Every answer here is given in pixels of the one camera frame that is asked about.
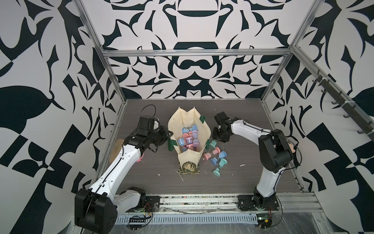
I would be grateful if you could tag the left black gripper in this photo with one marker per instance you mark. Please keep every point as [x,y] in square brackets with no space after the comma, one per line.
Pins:
[166,135]

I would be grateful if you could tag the teal hourglass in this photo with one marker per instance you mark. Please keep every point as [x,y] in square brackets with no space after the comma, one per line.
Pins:
[216,172]
[223,162]

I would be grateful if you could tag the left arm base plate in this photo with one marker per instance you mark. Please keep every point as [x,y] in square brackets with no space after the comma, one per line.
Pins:
[150,203]

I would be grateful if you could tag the blue hourglass centre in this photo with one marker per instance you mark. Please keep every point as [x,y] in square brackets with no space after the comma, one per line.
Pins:
[222,155]

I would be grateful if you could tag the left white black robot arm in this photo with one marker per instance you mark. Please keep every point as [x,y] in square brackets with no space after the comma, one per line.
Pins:
[97,208]

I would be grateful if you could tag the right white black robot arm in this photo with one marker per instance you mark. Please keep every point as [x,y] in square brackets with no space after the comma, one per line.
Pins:
[275,156]

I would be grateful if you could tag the black wall hook rack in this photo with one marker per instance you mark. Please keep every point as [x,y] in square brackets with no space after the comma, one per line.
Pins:
[352,109]

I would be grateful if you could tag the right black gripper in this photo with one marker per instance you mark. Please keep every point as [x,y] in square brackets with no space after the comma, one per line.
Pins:
[214,135]

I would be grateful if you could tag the blue hourglass back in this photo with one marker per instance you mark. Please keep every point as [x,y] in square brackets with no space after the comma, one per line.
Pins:
[185,130]

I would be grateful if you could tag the wooden round brush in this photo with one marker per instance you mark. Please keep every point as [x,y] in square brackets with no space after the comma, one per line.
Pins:
[116,150]

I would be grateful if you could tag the teal hourglass front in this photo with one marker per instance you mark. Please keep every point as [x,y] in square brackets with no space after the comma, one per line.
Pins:
[216,172]

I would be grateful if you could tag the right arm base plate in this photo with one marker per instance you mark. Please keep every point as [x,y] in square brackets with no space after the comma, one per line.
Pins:
[257,202]

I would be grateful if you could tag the cream canvas tote bag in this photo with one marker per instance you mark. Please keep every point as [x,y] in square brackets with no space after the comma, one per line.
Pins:
[188,156]

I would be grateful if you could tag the light blue hourglass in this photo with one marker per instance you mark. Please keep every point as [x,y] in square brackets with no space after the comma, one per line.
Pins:
[181,142]

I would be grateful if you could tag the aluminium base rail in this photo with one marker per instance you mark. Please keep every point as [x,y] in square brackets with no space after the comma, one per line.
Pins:
[214,203]

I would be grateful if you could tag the blue hourglass front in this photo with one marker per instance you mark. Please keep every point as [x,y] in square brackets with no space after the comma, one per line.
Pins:
[214,161]

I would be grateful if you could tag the purple hourglass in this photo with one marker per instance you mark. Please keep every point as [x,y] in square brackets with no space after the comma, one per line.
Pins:
[189,140]
[196,142]

